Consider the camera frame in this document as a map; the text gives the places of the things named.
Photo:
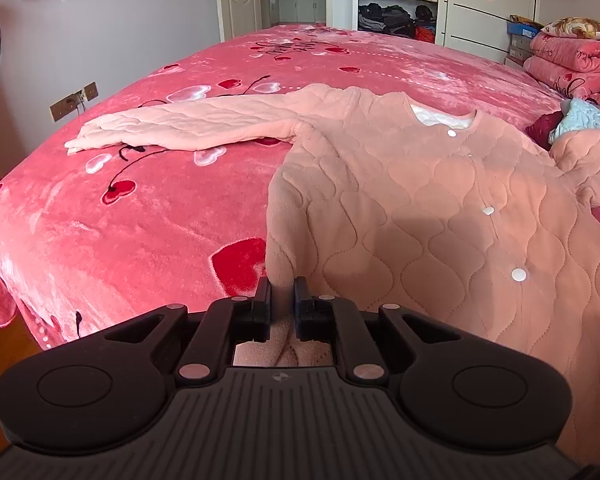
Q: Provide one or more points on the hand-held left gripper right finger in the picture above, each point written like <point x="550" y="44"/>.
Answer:
<point x="300" y="305"/>

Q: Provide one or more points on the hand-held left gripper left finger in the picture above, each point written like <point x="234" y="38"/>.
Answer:
<point x="262" y="305"/>

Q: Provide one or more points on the pink quilted top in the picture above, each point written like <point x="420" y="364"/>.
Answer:
<point x="430" y="210"/>

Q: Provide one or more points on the pile of dark folded clothes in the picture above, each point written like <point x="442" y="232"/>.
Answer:
<point x="390" y="17"/>

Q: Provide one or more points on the pink heart-print bed blanket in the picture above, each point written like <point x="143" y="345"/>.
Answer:
<point x="155" y="210"/>

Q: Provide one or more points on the white room door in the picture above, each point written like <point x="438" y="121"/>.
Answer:
<point x="240" y="15"/>

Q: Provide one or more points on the white kitchen cabinets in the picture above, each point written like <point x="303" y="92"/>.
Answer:
<point x="297" y="10"/>

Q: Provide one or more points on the dark red garment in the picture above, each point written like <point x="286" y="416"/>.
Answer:
<point x="542" y="130"/>

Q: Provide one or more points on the light blue quilted garment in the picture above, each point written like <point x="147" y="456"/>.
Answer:
<point x="580" y="117"/>

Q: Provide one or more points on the white wardrobe sliding door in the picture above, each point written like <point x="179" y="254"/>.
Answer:
<point x="480" y="20"/>

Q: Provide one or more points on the blue box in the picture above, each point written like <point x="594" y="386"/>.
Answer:
<point x="522" y="29"/>

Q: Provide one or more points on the floral pillow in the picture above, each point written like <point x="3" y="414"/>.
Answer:
<point x="580" y="27"/>

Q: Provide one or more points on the brass wall socket panel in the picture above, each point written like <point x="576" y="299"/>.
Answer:
<point x="62" y="108"/>

